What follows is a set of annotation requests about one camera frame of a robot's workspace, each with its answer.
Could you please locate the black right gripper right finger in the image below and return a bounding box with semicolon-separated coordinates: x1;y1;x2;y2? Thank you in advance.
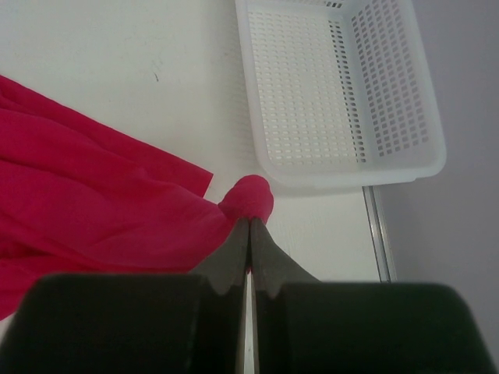
249;219;497;373

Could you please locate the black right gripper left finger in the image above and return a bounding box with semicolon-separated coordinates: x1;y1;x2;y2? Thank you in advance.
1;220;249;373

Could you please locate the magenta t shirt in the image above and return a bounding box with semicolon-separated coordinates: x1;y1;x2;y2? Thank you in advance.
1;78;274;318

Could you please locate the white perforated plastic basket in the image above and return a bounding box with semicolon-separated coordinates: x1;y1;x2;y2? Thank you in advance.
235;0;447;189

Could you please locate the aluminium front rail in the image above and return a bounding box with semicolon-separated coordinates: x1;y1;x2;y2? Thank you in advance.
363;186;397;283

